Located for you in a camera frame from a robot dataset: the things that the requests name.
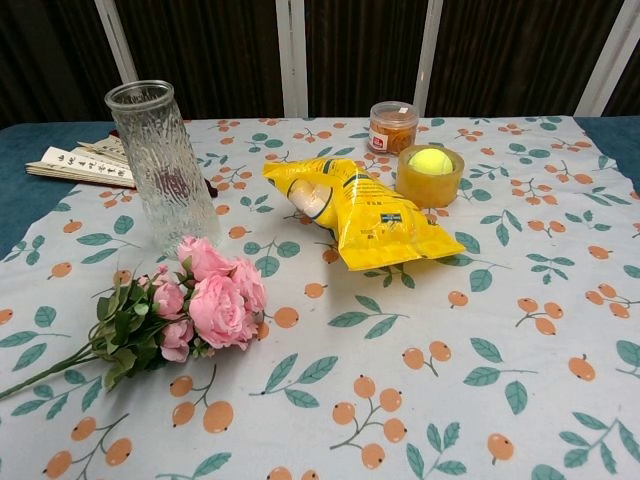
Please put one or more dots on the clear jar of rubber bands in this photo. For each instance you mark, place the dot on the clear jar of rubber bands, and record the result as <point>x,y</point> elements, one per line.
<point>392,131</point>

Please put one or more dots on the yellow snack bag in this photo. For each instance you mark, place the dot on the yellow snack bag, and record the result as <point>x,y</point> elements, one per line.
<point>380,220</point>

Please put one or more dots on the white frame post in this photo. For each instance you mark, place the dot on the white frame post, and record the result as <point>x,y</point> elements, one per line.
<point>610,55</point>
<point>292,50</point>
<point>112,35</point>
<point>430,50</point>

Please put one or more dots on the pink rose bouquet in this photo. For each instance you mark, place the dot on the pink rose bouquet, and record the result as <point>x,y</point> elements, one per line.
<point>220,305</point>

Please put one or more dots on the folding paper fan with calligraphy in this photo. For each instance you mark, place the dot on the folding paper fan with calligraphy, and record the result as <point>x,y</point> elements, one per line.
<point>75,165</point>

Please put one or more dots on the dark pleated curtain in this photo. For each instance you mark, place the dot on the dark pleated curtain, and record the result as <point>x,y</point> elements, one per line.
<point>225,50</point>

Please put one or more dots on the floral fruit print tablecloth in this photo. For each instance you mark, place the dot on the floral fruit print tablecloth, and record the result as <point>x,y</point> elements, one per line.
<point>400,350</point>

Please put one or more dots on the clear textured glass vase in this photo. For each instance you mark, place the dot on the clear textured glass vase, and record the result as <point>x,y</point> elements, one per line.
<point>160,150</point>

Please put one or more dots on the tennis ball in cup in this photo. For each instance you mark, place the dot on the tennis ball in cup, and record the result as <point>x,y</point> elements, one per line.
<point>425,192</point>

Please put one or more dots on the yellow-green tennis ball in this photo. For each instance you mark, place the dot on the yellow-green tennis ball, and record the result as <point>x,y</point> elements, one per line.
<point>431,161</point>

